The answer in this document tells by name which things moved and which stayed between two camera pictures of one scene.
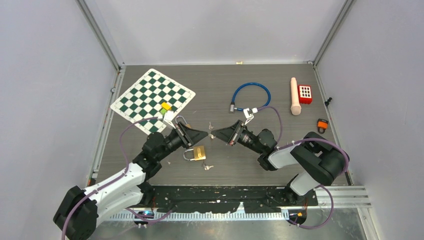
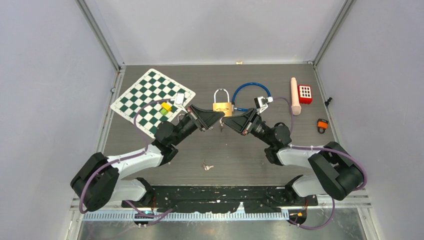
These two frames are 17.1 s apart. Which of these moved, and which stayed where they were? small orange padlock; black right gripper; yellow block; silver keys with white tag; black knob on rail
Moved: black right gripper
Stayed: black knob on rail; yellow block; small orange padlock; silver keys with white tag
